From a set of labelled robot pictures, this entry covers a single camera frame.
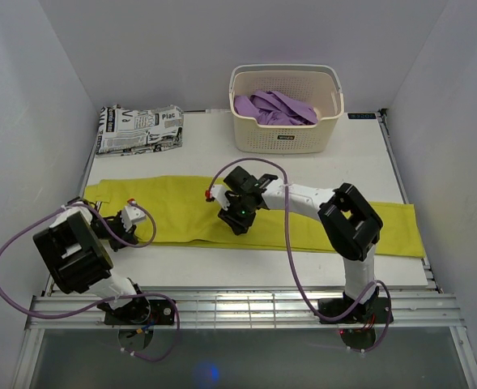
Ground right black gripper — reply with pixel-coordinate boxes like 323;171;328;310
218;195;256;237

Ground yellow-green trousers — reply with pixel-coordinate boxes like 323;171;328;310
83;176;425;258

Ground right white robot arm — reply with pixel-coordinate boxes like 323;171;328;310
205;166;383;323

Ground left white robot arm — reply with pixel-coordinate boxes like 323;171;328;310
33;199;151;324

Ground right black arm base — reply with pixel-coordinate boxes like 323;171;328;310
317;295;394;353

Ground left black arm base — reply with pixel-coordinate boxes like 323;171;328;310
104;298;177;352

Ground folded newspaper print trousers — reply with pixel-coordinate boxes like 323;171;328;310
96;105;184;156

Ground purple garment in basket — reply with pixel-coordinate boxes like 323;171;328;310
233;90;319;126

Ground cream perforated laundry basket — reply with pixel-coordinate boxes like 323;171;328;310
229;64;344;154

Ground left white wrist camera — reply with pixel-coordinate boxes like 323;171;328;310
120;199;147;230

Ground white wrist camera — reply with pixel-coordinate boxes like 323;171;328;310
205;185;234;211
120;199;147;230

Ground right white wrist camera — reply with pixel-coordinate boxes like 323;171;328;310
205;185;234;211

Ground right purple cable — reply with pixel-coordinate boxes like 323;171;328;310
207;157;393;354

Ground aluminium rail frame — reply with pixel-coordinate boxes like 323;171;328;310
15;107;477;389

